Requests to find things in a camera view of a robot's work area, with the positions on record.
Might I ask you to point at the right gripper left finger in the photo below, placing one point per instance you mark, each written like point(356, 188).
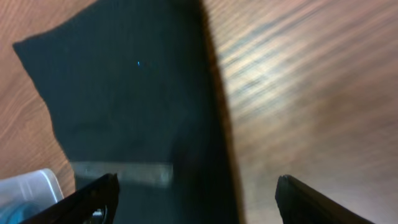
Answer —
point(97, 202)

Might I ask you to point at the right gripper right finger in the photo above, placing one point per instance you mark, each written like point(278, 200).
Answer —
point(298, 203)

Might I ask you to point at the blue denim jeans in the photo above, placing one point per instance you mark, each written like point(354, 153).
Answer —
point(18, 212)

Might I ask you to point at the large black garment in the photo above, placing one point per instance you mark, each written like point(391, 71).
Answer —
point(129, 81)

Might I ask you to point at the clear plastic storage bin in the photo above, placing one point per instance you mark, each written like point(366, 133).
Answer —
point(40, 187)

